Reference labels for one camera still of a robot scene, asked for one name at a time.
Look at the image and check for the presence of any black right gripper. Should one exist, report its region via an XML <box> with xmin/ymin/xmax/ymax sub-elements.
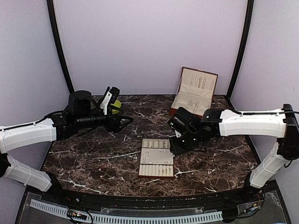
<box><xmin>169</xmin><ymin>129</ymin><xmax>201</xmax><ymax>155</ymax></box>

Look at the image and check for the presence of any beige jewelry tray insert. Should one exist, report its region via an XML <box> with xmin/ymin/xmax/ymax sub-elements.
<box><xmin>138</xmin><ymin>139</ymin><xmax>174</xmax><ymax>179</ymax></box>

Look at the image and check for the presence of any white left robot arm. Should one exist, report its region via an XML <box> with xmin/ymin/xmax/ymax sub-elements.
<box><xmin>0</xmin><ymin>87</ymin><xmax>134</xmax><ymax>203</ymax></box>

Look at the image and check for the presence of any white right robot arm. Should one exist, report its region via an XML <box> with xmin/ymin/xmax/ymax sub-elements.
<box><xmin>168</xmin><ymin>104</ymin><xmax>299</xmax><ymax>203</ymax></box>

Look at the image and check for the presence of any red wooden jewelry box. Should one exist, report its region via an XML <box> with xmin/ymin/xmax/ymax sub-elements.
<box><xmin>170</xmin><ymin>67</ymin><xmax>218</xmax><ymax>117</ymax></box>

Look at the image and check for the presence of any green plastic bowl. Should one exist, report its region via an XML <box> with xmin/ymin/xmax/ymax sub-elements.
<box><xmin>110</xmin><ymin>100</ymin><xmax>121</xmax><ymax>114</ymax></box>

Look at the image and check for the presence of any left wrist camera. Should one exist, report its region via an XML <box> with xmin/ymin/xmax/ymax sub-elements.
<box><xmin>100</xmin><ymin>87</ymin><xmax>121</xmax><ymax>115</ymax></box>

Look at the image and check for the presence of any black front table rail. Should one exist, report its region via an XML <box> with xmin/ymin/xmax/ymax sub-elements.
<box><xmin>36</xmin><ymin>175</ymin><xmax>264</xmax><ymax>210</ymax></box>

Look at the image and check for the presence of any white slotted cable duct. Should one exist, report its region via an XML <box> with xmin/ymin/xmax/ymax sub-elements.
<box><xmin>29</xmin><ymin>199</ymin><xmax>223</xmax><ymax>224</ymax></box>

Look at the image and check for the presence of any black left frame post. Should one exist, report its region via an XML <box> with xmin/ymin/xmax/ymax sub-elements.
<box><xmin>46</xmin><ymin>0</ymin><xmax>75</xmax><ymax>94</ymax></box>

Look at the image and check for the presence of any black frame post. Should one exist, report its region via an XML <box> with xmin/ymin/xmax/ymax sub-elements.
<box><xmin>46</xmin><ymin>0</ymin><xmax>75</xmax><ymax>94</ymax></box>
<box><xmin>226</xmin><ymin>0</ymin><xmax>254</xmax><ymax>101</ymax></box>

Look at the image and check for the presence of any black right frame post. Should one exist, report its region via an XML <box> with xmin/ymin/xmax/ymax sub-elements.
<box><xmin>226</xmin><ymin>0</ymin><xmax>254</xmax><ymax>101</ymax></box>

